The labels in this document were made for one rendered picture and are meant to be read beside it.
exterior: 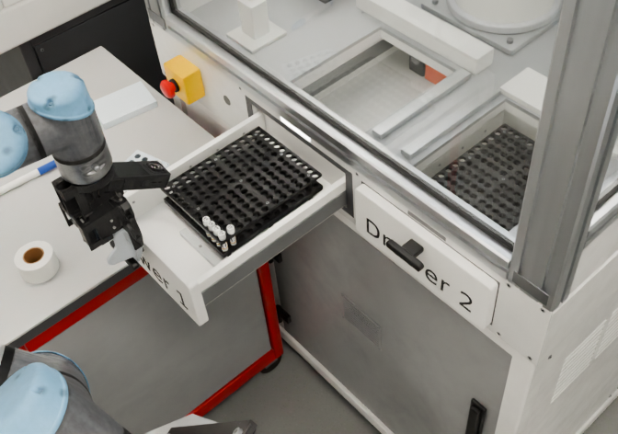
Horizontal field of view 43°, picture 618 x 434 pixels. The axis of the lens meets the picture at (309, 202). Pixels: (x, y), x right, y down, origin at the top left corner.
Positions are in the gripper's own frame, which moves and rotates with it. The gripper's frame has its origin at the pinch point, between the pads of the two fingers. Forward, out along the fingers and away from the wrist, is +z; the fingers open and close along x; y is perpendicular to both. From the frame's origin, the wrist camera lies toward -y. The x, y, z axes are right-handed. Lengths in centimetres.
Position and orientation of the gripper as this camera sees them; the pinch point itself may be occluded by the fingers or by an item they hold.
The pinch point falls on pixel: (132, 247)
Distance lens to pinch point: 131.3
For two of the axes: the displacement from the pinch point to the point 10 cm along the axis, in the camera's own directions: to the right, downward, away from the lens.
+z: 0.7, 6.7, 7.4
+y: -7.5, 5.3, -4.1
